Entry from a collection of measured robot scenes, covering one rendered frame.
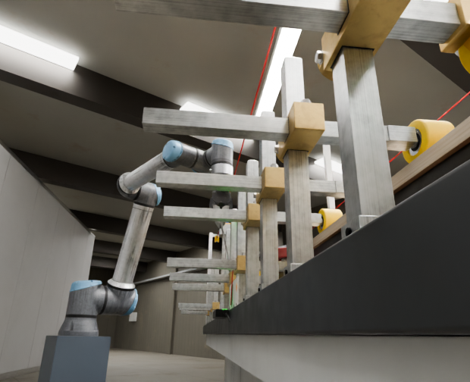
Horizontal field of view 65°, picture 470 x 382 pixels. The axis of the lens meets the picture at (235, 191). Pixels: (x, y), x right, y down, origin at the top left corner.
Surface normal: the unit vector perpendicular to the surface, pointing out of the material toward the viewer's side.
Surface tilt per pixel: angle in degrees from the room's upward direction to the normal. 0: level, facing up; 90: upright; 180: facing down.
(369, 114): 90
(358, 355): 90
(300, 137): 180
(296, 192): 90
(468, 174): 90
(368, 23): 180
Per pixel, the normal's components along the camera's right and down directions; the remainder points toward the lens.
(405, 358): -0.99, -0.06
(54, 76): 0.59, -0.29
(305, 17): -0.02, 0.93
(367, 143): 0.11, -0.36
